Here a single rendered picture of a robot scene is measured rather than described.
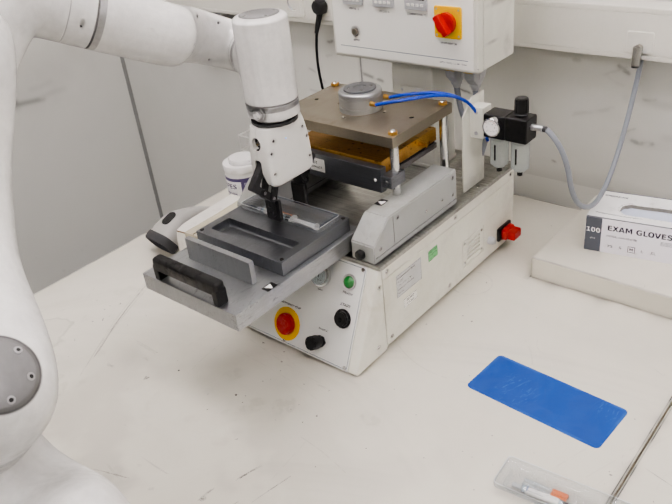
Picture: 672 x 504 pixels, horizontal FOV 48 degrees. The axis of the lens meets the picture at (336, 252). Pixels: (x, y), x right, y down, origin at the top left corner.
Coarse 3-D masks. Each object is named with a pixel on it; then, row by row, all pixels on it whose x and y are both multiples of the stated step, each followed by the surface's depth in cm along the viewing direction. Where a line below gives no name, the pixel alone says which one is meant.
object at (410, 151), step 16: (432, 128) 138; (320, 144) 136; (336, 144) 136; (352, 144) 135; (368, 144) 134; (416, 144) 134; (432, 144) 139; (368, 160) 129; (384, 160) 128; (400, 160) 132
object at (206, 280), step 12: (156, 264) 117; (168, 264) 115; (180, 264) 114; (156, 276) 119; (180, 276) 114; (192, 276) 112; (204, 276) 111; (204, 288) 111; (216, 288) 109; (216, 300) 110
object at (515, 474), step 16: (512, 464) 105; (528, 464) 105; (496, 480) 103; (512, 480) 103; (528, 480) 102; (544, 480) 102; (560, 480) 102; (544, 496) 100; (560, 496) 100; (576, 496) 99; (592, 496) 99; (608, 496) 99
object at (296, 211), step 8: (248, 200) 132; (256, 200) 132; (264, 200) 132; (288, 200) 131; (264, 208) 129; (288, 208) 128; (296, 208) 128; (304, 208) 127; (312, 208) 127; (288, 216) 126; (296, 216) 125; (304, 216) 125; (312, 216) 125; (320, 216) 124; (328, 216) 124; (336, 216) 124; (312, 224) 122; (320, 224) 122
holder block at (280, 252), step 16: (240, 208) 132; (208, 224) 128; (224, 224) 129; (240, 224) 128; (256, 224) 126; (272, 224) 126; (288, 224) 125; (336, 224) 123; (208, 240) 125; (224, 240) 123; (240, 240) 122; (256, 240) 125; (272, 240) 124; (288, 240) 121; (304, 240) 120; (320, 240) 121; (256, 256) 118; (272, 256) 117; (288, 256) 116; (304, 256) 119; (288, 272) 117
